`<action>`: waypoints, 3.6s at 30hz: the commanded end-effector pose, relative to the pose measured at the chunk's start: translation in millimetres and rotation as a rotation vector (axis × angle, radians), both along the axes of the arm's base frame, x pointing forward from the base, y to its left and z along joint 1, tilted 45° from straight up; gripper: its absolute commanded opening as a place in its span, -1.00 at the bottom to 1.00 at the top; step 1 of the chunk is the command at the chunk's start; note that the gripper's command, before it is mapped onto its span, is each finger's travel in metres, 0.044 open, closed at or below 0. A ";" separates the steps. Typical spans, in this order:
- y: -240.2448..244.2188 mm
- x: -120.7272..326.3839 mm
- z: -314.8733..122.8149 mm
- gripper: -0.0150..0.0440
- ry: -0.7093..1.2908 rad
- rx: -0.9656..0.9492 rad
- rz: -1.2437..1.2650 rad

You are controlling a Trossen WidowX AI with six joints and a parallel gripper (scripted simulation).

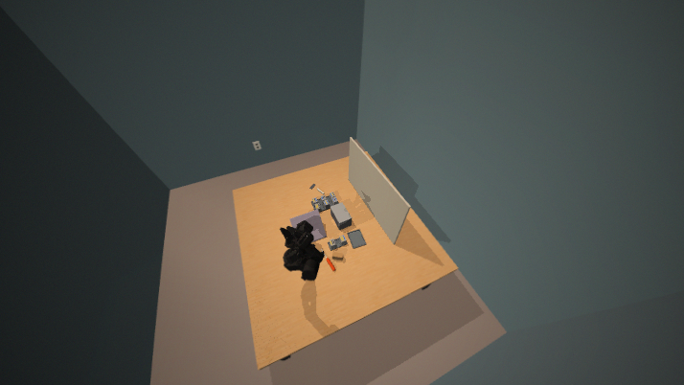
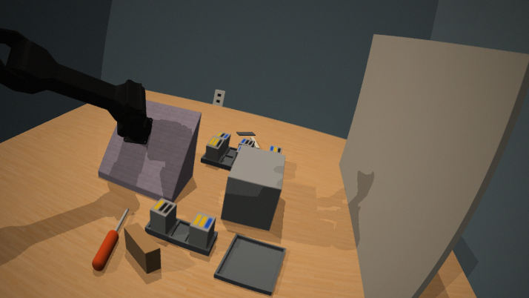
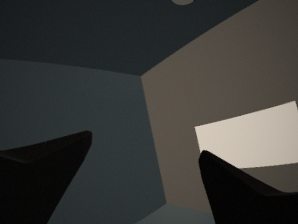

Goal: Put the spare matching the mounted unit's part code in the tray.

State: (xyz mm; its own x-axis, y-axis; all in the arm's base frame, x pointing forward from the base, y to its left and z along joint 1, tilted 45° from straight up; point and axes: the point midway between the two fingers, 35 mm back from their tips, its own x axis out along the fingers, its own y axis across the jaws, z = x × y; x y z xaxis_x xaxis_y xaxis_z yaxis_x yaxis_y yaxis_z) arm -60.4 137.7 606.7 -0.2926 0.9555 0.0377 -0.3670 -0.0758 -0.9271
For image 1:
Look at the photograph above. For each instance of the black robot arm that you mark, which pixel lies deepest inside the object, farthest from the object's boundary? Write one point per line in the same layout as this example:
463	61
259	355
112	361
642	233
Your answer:
295	260

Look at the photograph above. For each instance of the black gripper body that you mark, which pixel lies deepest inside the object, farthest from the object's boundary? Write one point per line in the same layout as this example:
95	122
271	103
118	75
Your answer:
305	245

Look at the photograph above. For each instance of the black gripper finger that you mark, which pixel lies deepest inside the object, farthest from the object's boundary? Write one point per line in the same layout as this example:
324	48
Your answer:
287	235
297	234

